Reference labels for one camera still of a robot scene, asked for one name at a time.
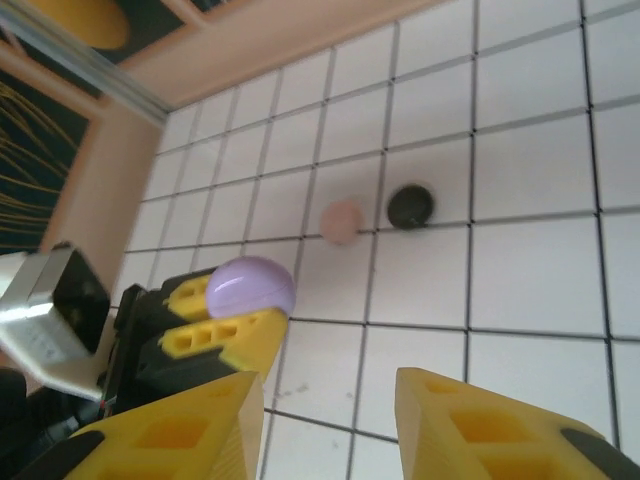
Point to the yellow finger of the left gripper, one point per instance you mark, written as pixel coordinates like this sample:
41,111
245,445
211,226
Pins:
192,295
220,337

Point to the black earbud charging case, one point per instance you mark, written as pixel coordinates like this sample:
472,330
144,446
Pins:
411,207

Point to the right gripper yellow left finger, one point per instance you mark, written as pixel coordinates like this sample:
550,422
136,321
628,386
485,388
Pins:
170,435

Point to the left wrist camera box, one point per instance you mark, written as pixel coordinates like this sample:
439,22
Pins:
60,310

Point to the pink earbud charging case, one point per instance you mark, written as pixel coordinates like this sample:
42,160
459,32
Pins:
342,222

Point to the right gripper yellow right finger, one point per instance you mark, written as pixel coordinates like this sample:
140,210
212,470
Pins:
490,440

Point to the aluminium corner post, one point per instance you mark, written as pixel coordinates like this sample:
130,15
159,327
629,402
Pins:
85,67

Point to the purple earbud charging case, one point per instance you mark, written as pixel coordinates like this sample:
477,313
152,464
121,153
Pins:
250,287

